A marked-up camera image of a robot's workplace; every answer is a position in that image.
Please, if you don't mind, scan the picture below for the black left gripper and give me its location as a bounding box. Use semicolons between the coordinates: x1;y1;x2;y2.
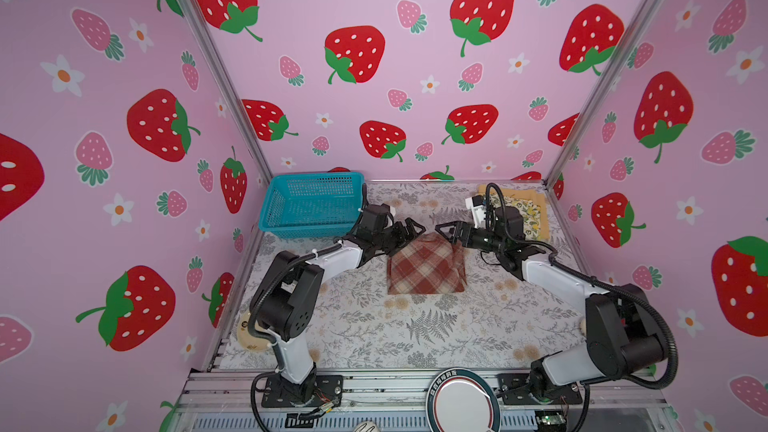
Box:
371;218;424;255

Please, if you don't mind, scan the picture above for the red plaid skirt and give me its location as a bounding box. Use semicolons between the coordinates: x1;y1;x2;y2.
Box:
387;232;467;295

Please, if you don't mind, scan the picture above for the lemon print skirt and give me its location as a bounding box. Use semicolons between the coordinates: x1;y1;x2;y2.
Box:
517;200;541;240

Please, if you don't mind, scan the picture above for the yellow skirt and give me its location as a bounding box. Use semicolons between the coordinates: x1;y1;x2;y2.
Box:
502;188;550;241

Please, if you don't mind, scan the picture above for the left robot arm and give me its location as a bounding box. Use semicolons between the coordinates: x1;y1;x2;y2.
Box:
246;204;426;386

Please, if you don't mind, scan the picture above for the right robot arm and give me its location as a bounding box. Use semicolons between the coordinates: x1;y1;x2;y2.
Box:
435;187;679;398

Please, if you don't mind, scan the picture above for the teal plastic basket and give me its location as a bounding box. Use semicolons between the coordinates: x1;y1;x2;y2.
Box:
259;172;365;239

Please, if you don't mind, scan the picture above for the white plate green rim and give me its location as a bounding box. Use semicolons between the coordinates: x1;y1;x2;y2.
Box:
426;368;501;432

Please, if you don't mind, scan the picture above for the white chocolate drizzled donut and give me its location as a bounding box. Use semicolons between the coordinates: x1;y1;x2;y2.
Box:
353;421;380;432

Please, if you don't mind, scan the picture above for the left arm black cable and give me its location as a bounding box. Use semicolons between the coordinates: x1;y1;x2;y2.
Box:
247;182;368;432

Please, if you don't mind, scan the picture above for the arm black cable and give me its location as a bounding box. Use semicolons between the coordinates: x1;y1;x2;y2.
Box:
247;182;368;432
484;182;679;432

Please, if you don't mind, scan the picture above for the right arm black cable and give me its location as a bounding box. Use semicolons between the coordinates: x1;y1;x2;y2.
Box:
484;182;679;432

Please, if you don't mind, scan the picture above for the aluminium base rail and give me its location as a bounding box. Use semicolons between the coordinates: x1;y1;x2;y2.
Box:
166;369;678;431

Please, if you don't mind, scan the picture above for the aluminium frame post right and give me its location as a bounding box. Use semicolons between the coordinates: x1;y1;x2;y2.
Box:
543;0;664;192

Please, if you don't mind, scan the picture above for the aluminium frame post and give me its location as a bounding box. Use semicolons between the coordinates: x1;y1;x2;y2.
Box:
543;0;664;192
177;0;273;184

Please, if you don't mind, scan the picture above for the aluminium frame post left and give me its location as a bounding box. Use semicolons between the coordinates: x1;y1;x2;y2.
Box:
177;0;273;184

